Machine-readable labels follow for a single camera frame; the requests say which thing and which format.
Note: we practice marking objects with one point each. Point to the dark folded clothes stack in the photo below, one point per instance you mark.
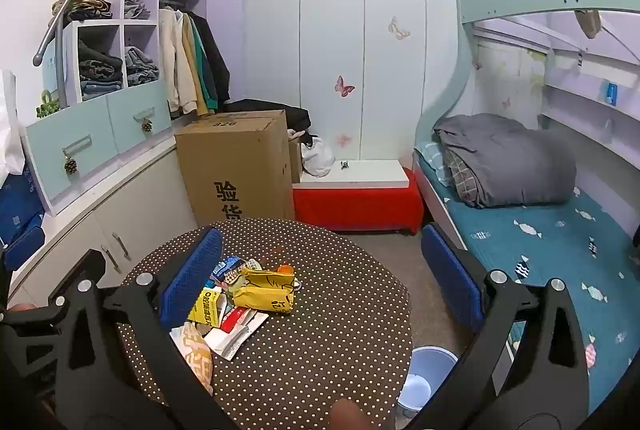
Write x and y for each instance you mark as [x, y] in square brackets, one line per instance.
[100, 69]

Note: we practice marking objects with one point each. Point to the grey quilt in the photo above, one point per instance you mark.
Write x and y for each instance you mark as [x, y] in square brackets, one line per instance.
[505, 159]

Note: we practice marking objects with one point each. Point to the pale pink butterfly sticker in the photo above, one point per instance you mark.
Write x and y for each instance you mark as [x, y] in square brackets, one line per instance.
[343, 139]

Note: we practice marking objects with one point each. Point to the black cloth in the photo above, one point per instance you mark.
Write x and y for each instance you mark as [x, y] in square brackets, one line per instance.
[270, 108]

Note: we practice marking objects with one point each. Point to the white lavender shelf unit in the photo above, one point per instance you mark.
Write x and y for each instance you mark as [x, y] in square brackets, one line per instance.
[121, 54]

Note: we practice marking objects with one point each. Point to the white wardrobe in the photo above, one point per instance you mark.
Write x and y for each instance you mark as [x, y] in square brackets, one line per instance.
[360, 9]

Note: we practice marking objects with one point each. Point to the person's right hand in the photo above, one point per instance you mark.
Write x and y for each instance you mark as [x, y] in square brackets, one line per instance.
[346, 416]

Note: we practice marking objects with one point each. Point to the red and white packet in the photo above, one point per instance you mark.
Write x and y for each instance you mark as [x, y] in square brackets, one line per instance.
[240, 341]

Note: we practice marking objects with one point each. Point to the pinecone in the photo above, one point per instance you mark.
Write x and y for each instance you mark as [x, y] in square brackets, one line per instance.
[146, 126]
[70, 165]

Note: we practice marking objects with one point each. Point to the white board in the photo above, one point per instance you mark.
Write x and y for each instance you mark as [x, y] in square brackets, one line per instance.
[357, 175]

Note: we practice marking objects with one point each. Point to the brown hanging item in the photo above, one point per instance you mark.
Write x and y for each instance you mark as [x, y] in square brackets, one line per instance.
[588, 23]

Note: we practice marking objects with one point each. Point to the white plastic bag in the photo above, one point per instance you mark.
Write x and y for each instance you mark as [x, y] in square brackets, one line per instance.
[317, 157]

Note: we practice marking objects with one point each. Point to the large cardboard box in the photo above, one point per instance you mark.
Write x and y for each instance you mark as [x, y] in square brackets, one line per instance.
[235, 169]

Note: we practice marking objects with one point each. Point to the beige butterfly sticker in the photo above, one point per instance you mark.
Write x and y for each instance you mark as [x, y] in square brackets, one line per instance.
[398, 28]

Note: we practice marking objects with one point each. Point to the small orange item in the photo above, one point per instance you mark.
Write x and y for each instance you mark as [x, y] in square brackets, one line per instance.
[285, 268]

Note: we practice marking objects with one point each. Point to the teal drawer unit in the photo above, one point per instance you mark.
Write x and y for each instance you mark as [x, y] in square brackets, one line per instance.
[95, 124]

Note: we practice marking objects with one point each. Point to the grey folded clothes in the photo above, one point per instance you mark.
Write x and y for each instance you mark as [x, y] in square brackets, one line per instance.
[136, 8]

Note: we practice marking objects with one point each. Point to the yellow white carton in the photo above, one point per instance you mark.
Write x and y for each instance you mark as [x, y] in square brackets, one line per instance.
[206, 307]

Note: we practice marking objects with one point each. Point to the small blue white packet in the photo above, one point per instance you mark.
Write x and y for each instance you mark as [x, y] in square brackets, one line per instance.
[227, 267]

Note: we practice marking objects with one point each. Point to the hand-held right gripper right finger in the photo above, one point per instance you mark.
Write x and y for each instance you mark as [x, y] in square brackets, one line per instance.
[450, 280]

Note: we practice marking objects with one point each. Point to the white low cabinet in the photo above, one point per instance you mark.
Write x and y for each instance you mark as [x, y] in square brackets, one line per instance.
[75, 240]

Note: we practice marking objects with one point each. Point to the blue boxes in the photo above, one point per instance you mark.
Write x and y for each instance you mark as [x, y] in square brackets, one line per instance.
[17, 200]

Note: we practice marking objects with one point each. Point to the brown dotted tablecloth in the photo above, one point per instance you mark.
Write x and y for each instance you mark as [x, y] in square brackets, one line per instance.
[325, 350]

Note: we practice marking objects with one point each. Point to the small blue wall clip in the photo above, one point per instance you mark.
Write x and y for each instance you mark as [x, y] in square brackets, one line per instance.
[611, 92]

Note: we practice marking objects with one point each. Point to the olive clothes pile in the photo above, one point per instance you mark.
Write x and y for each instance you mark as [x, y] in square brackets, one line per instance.
[82, 4]

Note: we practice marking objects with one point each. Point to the black coat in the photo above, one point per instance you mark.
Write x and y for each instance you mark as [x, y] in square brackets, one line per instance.
[218, 59]

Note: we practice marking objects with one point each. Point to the green toy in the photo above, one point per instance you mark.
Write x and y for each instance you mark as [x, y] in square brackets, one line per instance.
[46, 105]

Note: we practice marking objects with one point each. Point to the folded jeans stack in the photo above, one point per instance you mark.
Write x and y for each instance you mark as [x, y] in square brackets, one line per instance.
[141, 67]

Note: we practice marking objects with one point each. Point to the green garment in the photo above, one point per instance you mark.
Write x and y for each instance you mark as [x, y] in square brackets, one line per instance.
[206, 72]

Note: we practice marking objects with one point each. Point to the green snack packet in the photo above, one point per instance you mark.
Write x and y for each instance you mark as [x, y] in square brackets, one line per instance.
[270, 279]

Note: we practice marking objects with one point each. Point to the yellow snack packet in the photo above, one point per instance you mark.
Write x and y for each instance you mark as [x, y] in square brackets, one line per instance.
[257, 301]

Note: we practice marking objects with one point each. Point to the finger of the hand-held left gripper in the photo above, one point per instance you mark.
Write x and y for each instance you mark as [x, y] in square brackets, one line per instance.
[24, 247]
[75, 277]

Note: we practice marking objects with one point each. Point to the teal fish print sheet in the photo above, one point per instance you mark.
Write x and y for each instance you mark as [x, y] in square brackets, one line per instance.
[550, 250]

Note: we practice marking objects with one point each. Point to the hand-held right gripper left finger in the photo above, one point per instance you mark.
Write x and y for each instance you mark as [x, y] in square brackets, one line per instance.
[192, 275]

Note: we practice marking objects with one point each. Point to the blue plastic bin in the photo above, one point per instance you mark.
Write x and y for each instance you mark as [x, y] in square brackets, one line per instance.
[430, 370]

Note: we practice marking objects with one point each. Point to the yellow garment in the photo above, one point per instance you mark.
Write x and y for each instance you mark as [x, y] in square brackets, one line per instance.
[196, 77]

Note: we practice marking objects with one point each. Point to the red storage bench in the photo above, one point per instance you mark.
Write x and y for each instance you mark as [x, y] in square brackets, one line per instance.
[357, 210]

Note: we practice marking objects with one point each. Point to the cream jacket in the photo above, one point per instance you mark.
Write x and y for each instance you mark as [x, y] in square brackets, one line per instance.
[175, 64]

